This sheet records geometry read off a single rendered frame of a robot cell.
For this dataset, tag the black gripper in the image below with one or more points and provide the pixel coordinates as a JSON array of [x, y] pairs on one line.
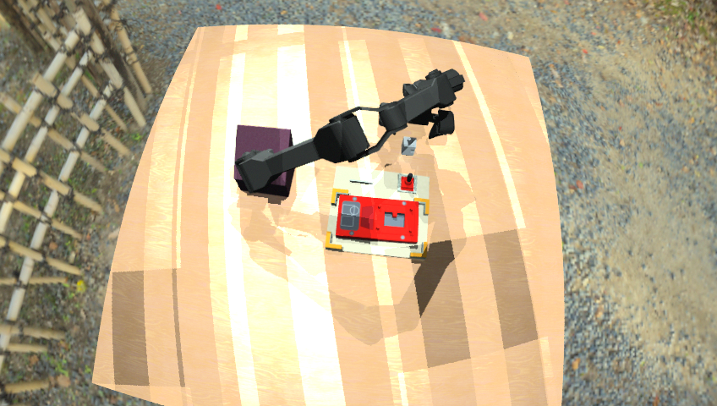
[[443, 122]]

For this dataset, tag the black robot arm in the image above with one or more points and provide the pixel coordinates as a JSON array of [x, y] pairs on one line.
[[343, 138]]

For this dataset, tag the cream flat base plate with orange corner brackets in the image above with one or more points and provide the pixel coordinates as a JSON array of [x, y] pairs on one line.
[[385, 185]]

